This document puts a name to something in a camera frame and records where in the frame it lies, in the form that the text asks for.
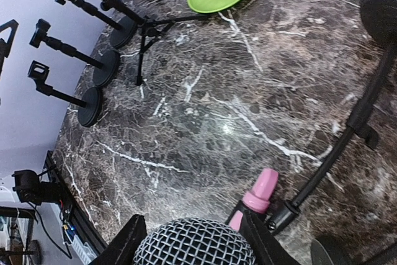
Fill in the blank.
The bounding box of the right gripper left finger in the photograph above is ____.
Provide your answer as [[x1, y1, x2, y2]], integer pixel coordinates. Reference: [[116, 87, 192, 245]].
[[89, 214, 148, 265]]

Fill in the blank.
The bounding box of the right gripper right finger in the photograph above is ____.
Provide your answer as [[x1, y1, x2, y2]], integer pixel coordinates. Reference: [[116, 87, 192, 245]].
[[240, 210, 299, 265]]

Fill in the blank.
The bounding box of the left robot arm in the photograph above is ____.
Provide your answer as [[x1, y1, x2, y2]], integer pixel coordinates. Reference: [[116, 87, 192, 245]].
[[1, 19, 63, 205]]

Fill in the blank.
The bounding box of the black stand holding beige mic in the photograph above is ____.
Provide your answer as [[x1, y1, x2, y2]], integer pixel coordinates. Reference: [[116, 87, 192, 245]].
[[28, 60, 103, 127]]

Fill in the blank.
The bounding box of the black tripod mic stand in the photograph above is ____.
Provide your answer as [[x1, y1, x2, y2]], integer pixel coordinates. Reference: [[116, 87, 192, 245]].
[[102, 0, 209, 86]]

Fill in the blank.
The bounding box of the white cable duct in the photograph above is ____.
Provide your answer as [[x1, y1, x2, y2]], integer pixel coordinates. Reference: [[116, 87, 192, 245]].
[[71, 236, 97, 265]]

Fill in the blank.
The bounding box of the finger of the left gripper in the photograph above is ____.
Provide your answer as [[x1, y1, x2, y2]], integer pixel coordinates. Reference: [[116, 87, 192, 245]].
[[0, 19, 19, 73]]

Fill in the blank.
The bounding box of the black round-base mic stand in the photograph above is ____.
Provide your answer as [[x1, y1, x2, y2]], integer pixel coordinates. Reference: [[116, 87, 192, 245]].
[[55, 0, 138, 49]]

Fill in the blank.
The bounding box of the purple glitter microphone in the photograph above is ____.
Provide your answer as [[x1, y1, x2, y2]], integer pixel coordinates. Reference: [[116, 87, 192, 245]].
[[133, 218, 256, 264]]

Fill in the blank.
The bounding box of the pink microphone front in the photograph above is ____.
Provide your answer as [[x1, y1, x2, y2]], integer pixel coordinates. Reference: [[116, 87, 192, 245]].
[[225, 168, 279, 231]]

